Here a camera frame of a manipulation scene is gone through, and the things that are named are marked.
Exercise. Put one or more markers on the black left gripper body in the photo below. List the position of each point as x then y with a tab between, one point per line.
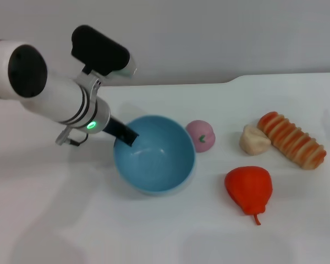
114	127

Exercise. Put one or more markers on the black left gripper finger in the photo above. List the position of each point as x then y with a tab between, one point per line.
129	136

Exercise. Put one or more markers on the blue bowl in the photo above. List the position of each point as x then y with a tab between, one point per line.
156	162

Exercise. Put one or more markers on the beige egg yolk pastry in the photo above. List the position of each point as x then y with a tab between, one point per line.
253	143

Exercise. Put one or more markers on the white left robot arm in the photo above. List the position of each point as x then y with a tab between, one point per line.
44	90

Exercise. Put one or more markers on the pink peach bun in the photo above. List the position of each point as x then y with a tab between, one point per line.
204	136

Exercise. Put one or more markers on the red pear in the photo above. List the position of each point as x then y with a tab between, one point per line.
248	189

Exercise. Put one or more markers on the orange striped bread roll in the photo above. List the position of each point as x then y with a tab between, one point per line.
291	140

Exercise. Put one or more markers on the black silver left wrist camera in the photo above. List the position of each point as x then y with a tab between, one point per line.
101	52

